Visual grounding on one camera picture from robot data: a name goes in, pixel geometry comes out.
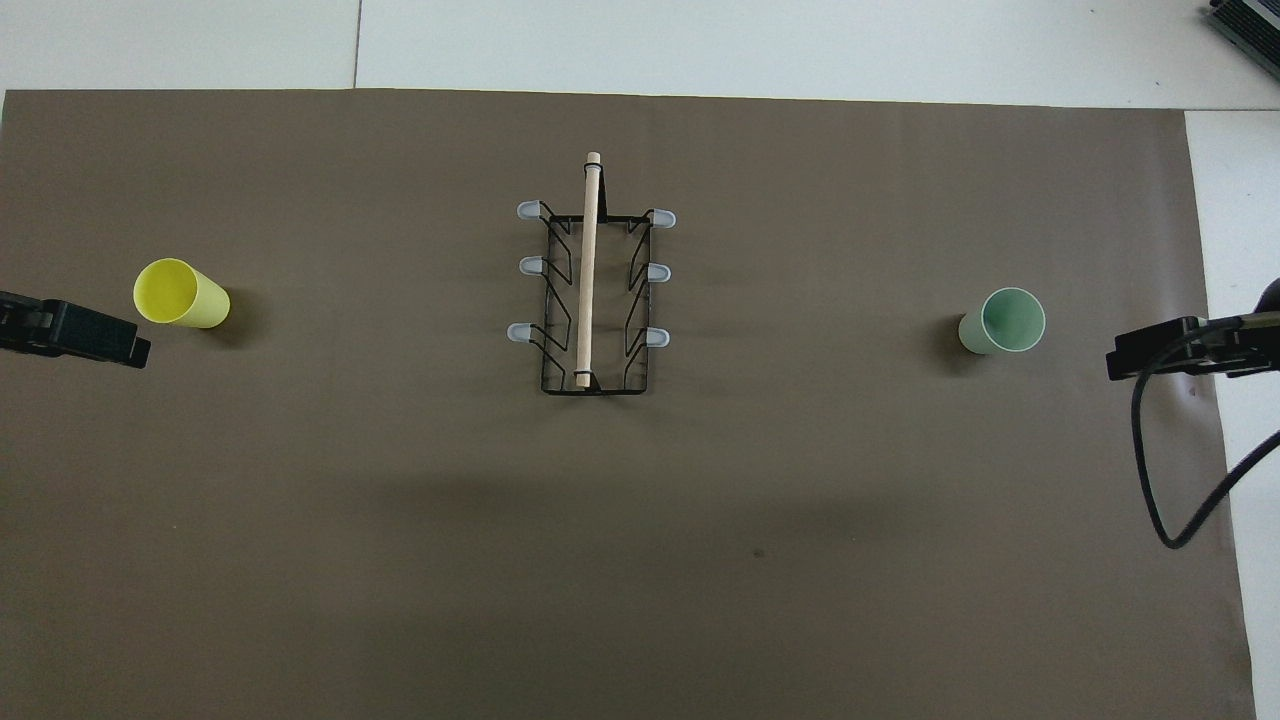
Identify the brown table mat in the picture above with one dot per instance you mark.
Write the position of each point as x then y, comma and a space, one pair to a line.
400, 550

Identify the yellow plastic cup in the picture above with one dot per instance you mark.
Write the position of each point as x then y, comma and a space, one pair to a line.
200, 305

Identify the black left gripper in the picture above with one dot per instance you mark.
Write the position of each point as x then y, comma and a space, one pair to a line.
22, 322

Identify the grey ribbed device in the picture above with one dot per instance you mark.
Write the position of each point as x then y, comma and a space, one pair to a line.
1250, 22

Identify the pale green plastic cup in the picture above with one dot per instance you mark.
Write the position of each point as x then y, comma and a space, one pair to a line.
1012, 320

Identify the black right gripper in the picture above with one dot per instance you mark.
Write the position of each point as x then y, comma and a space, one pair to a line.
1245, 352

